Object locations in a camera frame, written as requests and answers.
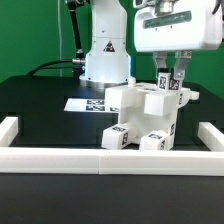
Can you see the white marker base plate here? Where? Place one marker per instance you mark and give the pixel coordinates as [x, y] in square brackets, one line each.
[88, 105]

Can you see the white chair seat part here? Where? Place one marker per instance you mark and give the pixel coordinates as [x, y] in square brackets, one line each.
[146, 123]

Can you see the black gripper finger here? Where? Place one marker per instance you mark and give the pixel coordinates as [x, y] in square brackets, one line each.
[159, 59]
[183, 58]

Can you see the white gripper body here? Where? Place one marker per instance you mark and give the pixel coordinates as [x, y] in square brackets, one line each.
[192, 25]

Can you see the white chair back frame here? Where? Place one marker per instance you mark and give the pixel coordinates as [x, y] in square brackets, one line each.
[153, 100]

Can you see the white U-shaped fence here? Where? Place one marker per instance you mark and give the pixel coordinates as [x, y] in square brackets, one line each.
[102, 162]

